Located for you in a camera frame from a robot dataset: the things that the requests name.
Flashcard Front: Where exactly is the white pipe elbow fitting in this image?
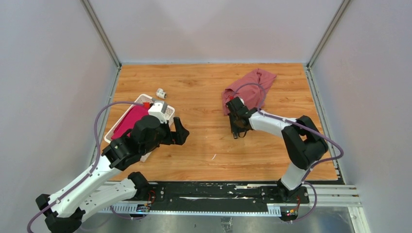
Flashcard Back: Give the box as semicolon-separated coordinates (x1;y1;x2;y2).
156;88;167;100

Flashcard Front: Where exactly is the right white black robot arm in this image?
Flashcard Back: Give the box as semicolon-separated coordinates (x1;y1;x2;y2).
226;97;328;203

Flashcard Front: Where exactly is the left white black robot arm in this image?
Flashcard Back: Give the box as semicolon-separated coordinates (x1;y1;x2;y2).
35;115;189;233

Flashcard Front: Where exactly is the dusty pink cloth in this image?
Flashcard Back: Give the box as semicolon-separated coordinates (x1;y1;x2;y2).
222;68;277;116

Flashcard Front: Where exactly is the magenta cloth in basket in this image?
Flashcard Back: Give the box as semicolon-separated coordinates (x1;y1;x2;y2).
111;105;149;140

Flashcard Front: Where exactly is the white plastic basket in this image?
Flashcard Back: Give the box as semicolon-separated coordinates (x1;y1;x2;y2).
103;94;175;162

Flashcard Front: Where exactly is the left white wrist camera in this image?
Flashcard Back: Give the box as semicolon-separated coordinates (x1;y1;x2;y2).
148;100;168;123

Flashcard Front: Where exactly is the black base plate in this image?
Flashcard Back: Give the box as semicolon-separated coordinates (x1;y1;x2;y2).
129;182;309;214

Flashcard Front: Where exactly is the aluminium frame rail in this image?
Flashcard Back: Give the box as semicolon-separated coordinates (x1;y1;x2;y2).
80;181;361;218

